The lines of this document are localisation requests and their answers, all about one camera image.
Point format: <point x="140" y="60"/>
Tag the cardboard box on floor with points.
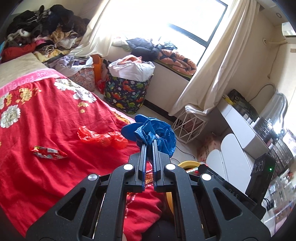
<point x="210" y="143"/>

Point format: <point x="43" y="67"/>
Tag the dark jacket on windowsill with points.
<point x="144" y="49"/>

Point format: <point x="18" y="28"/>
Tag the blue plastic bag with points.
<point x="147" y="129"/>

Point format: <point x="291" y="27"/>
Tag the black cosmetics organizer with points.
<point x="277" y="148"/>

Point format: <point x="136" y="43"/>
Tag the white wire frame stool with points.
<point x="188" y="125"/>

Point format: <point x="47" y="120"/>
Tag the black bin with yellow rim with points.
<point x="185" y="167"/>

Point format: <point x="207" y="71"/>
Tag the right cream curtain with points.
<point x="220" y="60"/>

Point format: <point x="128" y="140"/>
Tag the pile of clothes on bed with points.
<point x="47" y="33"/>

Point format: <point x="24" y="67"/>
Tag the dinosaur print laundry basket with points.
<point x="126" y="95"/>

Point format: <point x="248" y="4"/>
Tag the left cream curtain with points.
<point x="99" y="33"/>

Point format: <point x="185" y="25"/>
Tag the orange bag on floor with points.
<point x="97" y="63"/>

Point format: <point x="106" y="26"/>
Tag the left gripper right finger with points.
<point x="203" y="209"/>

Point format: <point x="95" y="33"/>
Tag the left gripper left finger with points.
<point x="95" y="208"/>

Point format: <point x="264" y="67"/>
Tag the vanity mirror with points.
<point x="275" y="111"/>

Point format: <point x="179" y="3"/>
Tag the cream curtain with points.
<point x="99" y="33"/>
<point x="220" y="60"/>

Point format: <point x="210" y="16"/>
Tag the floral patterned fabric bag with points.
<point x="85" y="78"/>

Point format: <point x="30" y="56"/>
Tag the red plastic bag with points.
<point x="105" y="140"/>

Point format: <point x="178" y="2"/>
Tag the orange patterned folded blanket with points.
<point x="177" y="62"/>

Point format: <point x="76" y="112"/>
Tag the white vanity desk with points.
<point x="249" y="140"/>

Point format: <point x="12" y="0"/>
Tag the red floral bed blanket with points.
<point x="48" y="113"/>

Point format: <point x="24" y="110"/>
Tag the window frame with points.
<point x="197" y="20"/>

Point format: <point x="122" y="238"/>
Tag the air conditioner unit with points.
<point x="287" y="30"/>

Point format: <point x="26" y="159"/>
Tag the white bag in basket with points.
<point x="132" y="68"/>

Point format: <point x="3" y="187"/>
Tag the red snack wrapper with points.
<point x="48" y="153"/>

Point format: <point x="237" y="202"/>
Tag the dark camouflage bag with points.
<point x="242" y="105"/>

